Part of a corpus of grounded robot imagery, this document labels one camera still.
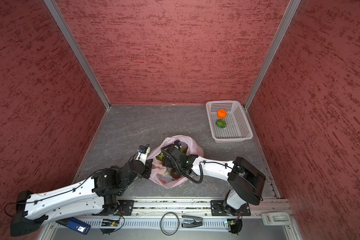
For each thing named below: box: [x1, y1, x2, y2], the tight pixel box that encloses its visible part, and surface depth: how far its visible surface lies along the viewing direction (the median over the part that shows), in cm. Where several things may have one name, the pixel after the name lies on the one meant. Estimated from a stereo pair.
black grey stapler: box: [181, 215, 203, 228], surface depth 71 cm
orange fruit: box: [217, 109, 228, 119], surface depth 114 cm
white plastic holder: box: [261, 211, 292, 226], surface depth 71 cm
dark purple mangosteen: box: [168, 168, 181, 179], surface depth 84 cm
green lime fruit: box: [216, 119, 227, 128], surface depth 105 cm
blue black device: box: [55, 217, 91, 235], surface depth 69 cm
